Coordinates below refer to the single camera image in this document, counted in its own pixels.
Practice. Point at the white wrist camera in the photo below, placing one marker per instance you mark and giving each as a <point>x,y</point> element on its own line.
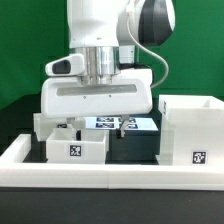
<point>71,65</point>

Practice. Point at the white marker tag sheet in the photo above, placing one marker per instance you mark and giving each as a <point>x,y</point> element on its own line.
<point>112,123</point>

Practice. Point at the white U-shaped table fence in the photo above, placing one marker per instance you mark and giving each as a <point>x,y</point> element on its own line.
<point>15,172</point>

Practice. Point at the white drawer tray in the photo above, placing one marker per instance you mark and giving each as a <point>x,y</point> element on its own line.
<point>92,148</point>
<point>43,127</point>

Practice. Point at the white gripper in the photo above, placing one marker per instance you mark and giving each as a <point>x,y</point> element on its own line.
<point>129,93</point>

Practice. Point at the white front drawer tray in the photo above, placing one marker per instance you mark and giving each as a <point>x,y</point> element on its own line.
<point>92,148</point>

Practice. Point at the white drawer cabinet box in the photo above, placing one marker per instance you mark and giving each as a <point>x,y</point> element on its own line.
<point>192,131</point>

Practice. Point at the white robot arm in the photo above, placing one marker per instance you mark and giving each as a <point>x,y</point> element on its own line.
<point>95,79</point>

